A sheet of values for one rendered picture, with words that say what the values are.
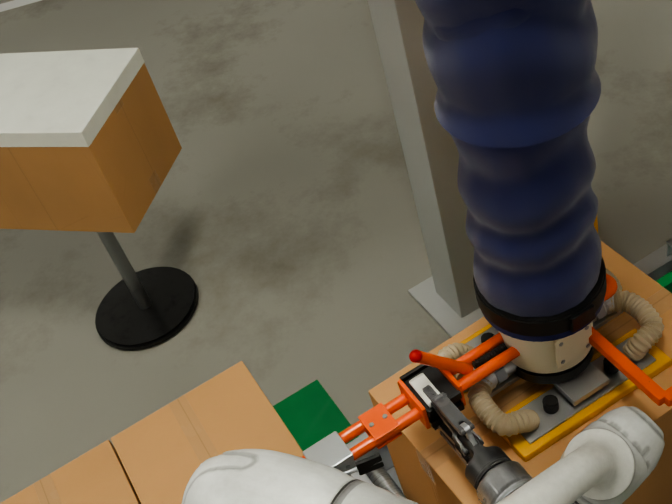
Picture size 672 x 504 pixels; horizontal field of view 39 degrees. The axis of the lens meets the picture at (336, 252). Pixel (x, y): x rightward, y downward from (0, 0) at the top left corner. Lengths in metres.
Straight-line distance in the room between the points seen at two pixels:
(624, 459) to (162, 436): 1.40
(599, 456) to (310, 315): 2.11
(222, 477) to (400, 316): 2.27
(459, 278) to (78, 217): 1.21
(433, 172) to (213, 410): 0.92
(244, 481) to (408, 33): 1.65
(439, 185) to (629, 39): 1.74
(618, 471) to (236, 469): 0.61
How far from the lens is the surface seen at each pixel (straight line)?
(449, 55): 1.30
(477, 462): 1.61
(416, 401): 1.69
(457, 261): 3.05
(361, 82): 4.37
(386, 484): 2.27
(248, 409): 2.50
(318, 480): 1.04
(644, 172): 3.69
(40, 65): 3.17
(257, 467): 1.07
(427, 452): 1.82
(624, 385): 1.85
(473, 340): 1.93
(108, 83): 2.93
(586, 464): 1.37
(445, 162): 2.79
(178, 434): 2.53
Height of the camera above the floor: 2.46
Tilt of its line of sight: 43 degrees down
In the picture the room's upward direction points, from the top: 18 degrees counter-clockwise
